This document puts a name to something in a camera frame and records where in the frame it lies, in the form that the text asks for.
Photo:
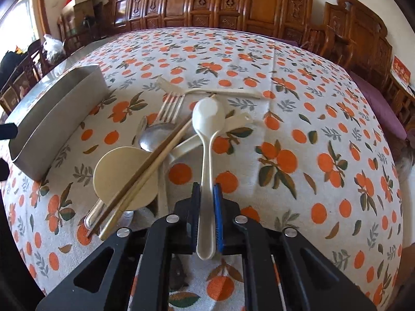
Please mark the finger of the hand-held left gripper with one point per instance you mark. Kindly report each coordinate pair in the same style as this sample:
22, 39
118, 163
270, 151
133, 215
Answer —
3, 170
8, 131

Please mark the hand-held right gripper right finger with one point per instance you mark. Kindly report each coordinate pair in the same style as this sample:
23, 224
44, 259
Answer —
218, 222

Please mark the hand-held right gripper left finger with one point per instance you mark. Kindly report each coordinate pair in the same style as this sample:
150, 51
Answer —
195, 215

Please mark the stainless steel tray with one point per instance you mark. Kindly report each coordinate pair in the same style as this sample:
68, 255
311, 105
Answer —
55, 110

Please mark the brown wooden chopstick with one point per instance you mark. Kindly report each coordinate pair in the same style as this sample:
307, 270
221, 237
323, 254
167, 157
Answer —
112, 226
156, 155

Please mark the metal spoon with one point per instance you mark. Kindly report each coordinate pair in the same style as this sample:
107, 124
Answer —
143, 128
155, 137

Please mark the cream round rice paddle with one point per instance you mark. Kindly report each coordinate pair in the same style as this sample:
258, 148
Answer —
113, 175

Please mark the long white plastic spoon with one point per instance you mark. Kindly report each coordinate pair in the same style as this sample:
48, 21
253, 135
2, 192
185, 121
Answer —
207, 116

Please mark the metal fork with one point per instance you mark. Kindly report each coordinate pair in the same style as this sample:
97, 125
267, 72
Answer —
170, 110

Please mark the white plastic fork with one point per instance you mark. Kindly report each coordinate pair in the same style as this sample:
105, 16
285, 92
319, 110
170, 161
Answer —
227, 92

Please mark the dark wooden chair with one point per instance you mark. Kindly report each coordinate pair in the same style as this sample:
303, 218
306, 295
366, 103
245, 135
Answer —
19, 81

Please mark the white plastic bag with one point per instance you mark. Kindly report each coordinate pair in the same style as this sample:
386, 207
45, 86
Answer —
52, 47

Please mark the window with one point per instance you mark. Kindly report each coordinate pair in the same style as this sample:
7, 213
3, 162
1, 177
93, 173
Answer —
19, 19

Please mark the dark wooden cabinet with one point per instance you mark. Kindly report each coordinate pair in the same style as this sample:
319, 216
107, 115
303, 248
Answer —
76, 32

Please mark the cardboard box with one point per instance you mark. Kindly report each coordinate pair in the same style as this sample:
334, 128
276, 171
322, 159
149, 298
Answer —
81, 6

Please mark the orange fruit print tablecloth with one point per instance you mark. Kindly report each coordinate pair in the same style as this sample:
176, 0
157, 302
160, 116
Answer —
291, 71

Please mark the purple seat cushion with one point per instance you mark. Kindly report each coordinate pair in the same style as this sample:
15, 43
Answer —
379, 103
289, 42

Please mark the grey fluffy duster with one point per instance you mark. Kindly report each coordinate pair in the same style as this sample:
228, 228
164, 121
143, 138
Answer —
406, 165

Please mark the carved wooden bench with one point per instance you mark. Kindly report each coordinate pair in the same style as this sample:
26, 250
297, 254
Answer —
360, 35
207, 0

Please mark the wooden side table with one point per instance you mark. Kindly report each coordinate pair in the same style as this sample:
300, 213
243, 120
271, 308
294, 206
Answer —
402, 102

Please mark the red calendar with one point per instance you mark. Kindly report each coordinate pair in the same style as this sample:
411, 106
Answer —
401, 69

